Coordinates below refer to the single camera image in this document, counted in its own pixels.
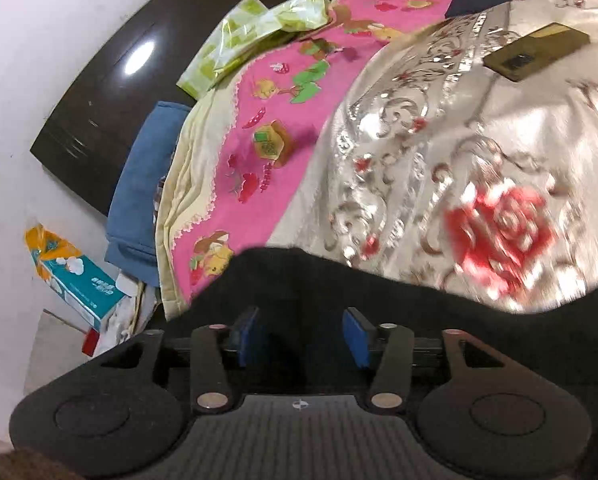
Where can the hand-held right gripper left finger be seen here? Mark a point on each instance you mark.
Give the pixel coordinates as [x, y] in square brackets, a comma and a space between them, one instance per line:
[249, 336]

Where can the gold flat box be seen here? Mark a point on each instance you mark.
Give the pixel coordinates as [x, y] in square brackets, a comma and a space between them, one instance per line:
[536, 50]

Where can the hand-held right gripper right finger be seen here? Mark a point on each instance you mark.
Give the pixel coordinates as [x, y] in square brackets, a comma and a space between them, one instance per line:
[356, 338]

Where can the black pants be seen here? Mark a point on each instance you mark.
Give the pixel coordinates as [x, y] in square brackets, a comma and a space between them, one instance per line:
[429, 320]

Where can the blue cloth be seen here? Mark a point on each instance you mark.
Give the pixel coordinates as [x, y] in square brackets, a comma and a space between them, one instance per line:
[139, 185]

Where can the dark wooden headboard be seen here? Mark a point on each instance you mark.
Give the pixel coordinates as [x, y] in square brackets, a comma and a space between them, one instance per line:
[129, 110]

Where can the teal tissue packet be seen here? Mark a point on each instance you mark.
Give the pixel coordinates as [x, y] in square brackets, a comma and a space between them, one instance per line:
[79, 285]

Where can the silver floral quilt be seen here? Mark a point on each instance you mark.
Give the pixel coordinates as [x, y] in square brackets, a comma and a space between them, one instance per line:
[479, 150]

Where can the green white plastic bag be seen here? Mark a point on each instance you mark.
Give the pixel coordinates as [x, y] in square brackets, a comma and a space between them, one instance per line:
[259, 25]

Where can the brown fuzzy clothing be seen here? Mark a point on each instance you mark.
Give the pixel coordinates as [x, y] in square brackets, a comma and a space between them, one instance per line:
[19, 467]

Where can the pink printed bed sheet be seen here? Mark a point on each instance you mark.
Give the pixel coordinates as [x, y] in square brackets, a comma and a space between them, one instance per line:
[279, 100]

